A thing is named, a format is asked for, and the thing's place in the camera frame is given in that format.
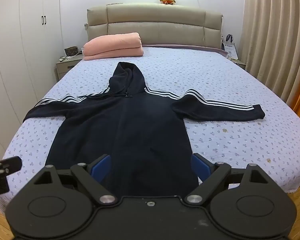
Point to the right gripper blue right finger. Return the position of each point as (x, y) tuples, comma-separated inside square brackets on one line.
[(201, 167)]

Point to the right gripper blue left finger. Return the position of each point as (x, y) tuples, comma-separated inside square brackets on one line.
[(100, 168)]

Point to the navy hoodie with white stripes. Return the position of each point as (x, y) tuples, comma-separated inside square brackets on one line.
[(141, 129)]

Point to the floral quilted bed cover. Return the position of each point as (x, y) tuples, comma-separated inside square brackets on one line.
[(272, 143)]

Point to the beige nightstand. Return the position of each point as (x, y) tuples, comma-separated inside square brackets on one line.
[(67, 64)]

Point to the right side nightstand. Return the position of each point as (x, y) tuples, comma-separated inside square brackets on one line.
[(239, 63)]

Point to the white shopping bag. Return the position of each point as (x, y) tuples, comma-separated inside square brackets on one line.
[(228, 46)]

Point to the pink folded blanket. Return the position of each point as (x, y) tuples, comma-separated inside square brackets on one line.
[(111, 46)]

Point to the beige curtain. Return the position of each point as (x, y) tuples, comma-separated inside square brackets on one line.
[(270, 45)]

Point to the beige padded headboard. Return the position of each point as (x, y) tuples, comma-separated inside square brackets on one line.
[(157, 23)]

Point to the white wardrobe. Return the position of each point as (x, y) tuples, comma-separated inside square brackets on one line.
[(30, 45)]

